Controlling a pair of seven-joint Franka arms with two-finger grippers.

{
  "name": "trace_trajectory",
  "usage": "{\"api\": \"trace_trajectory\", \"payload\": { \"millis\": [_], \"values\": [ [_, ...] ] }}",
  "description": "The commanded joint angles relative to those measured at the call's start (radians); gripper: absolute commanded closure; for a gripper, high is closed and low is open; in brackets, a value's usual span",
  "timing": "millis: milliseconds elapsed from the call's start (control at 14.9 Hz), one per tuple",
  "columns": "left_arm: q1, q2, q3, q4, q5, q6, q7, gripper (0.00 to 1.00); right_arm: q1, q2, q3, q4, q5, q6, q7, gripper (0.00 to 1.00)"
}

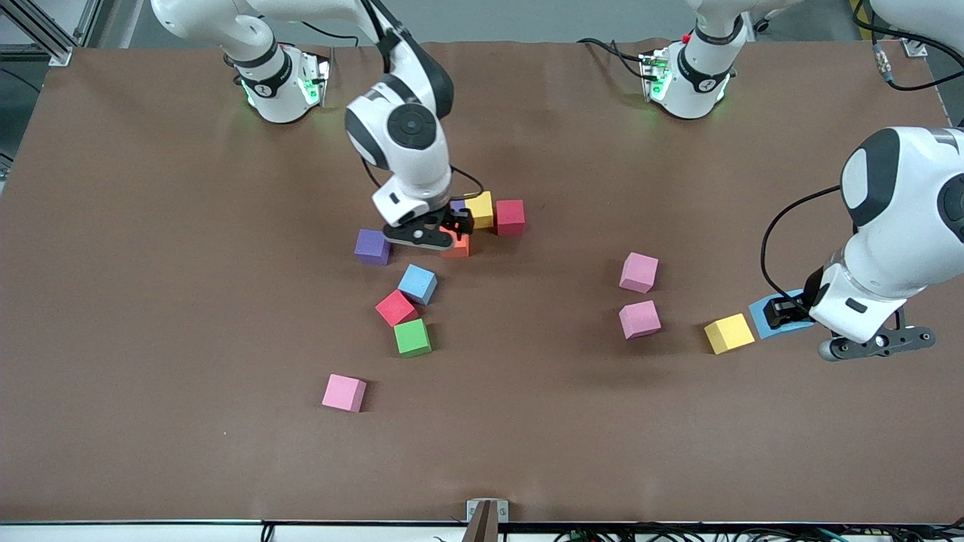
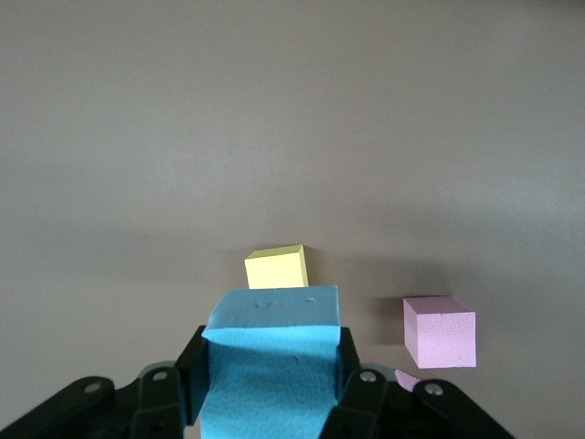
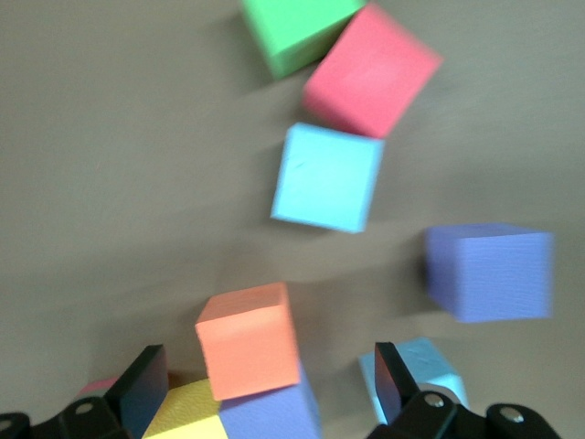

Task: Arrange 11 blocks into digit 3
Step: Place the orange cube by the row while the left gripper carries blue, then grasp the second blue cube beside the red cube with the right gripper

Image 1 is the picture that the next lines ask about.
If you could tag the silver table edge bracket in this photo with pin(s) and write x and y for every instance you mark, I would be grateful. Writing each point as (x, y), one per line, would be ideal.
(503, 510)

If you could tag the red foam cube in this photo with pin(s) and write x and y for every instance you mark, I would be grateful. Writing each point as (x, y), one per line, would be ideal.
(510, 217)
(395, 308)

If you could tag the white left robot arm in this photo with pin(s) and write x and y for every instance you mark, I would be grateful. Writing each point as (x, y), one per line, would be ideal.
(904, 226)

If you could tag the light blue foam cube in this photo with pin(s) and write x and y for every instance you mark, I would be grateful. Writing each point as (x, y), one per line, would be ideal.
(417, 284)
(759, 328)

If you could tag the yellow foam cube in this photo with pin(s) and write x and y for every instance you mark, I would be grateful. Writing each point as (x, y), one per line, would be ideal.
(482, 211)
(729, 334)

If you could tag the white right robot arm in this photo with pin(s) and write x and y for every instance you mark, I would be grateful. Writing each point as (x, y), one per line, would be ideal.
(422, 169)

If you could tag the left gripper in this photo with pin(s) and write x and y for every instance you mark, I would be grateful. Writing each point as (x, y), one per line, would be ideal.
(809, 289)

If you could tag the silver base connector plate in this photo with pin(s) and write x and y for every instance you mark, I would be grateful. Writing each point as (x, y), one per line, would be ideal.
(651, 71)
(322, 75)

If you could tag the pink foam cube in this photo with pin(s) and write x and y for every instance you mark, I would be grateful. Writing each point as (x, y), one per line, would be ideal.
(344, 393)
(639, 319)
(639, 272)

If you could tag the green foam cube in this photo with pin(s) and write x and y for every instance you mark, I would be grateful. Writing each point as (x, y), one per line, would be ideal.
(412, 337)

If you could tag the aluminium frame post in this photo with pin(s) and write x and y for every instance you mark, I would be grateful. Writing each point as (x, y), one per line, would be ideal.
(60, 56)
(913, 47)

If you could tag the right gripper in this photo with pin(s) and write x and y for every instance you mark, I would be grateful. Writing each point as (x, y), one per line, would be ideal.
(454, 220)

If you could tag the orange foam cube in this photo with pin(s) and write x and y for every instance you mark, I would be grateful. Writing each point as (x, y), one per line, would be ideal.
(458, 248)

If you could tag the brown table mat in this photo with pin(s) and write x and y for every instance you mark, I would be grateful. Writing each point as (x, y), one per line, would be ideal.
(188, 301)

